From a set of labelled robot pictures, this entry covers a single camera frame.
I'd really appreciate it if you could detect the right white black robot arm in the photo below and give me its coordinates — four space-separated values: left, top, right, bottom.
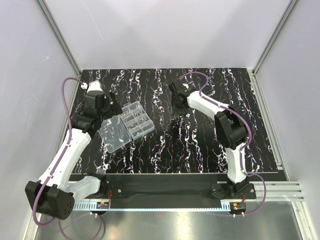
168 80 251 195

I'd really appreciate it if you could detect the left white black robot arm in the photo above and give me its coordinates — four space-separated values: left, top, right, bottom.
24 80 123 226

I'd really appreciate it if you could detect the clear plastic compartment box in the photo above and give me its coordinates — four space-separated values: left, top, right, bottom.
98 101 155 154

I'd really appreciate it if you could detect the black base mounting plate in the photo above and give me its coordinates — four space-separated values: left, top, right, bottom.
77 172 256 201

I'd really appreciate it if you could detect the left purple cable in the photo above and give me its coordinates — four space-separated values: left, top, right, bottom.
32 77 106 240

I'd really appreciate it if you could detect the purple cable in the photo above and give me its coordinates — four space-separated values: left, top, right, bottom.
32 77 106 240
178 71 268 217

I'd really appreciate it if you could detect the left aluminium frame post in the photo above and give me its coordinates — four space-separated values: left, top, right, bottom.
35 0 82 76

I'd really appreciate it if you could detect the aluminium frame post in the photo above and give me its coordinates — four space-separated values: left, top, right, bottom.
35 0 82 76
252 0 300 76

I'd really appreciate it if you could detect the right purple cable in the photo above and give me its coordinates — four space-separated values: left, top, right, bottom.
178 71 268 217

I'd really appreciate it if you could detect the right aluminium frame post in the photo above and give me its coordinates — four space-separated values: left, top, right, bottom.
252 0 300 76

